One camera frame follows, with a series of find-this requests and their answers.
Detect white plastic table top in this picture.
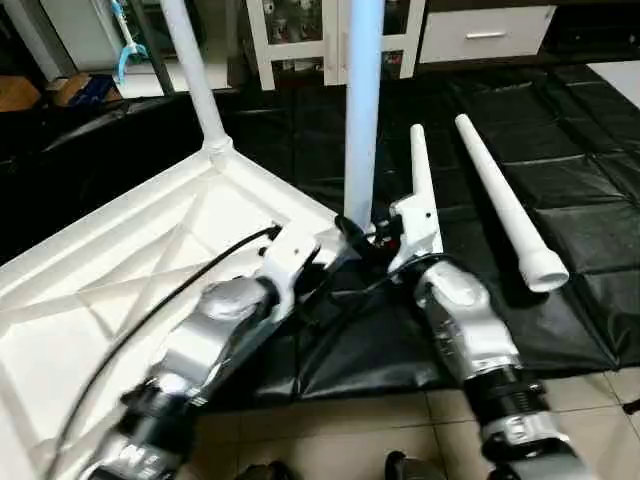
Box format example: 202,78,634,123
0,140,353,480

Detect cardboard box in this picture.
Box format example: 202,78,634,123
0,76,43,113

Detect light blue hanger hook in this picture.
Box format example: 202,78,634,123
110,0,145,83

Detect small blue box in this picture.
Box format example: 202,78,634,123
52,74,117,109

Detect white drawer cabinet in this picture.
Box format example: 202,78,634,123
244,0,427,91
416,6,557,65

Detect black left robot foot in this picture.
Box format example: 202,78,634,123
236,460,295,480

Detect black work mat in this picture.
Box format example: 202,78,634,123
0,62,640,411

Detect black robot foot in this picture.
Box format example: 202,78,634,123
384,450,447,480
236,460,295,480

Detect black right robot foot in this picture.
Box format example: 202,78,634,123
384,450,447,480

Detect white plastic table leg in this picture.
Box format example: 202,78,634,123
404,124,443,253
454,113,571,294
158,0,235,157
342,0,387,233

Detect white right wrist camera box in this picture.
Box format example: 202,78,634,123
386,192,445,275

